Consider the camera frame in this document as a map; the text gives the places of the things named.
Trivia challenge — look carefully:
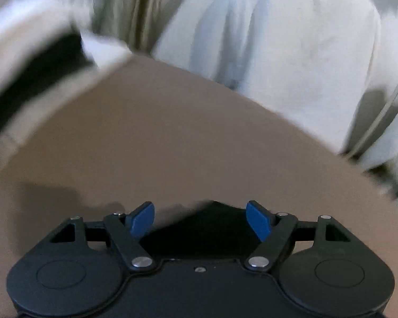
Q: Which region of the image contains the white hanging sheet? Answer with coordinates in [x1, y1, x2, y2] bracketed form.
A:
[152, 0, 398, 169]

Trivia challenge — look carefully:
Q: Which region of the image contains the black garment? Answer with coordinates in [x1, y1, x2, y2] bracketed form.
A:
[139, 201, 261, 260]

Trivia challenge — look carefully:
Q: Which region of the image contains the white clothes rack pole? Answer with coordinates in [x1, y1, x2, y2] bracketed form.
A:
[344, 85, 398, 159]

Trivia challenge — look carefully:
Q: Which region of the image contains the folded white black clothes stack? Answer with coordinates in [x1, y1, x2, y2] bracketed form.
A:
[0, 0, 133, 170]

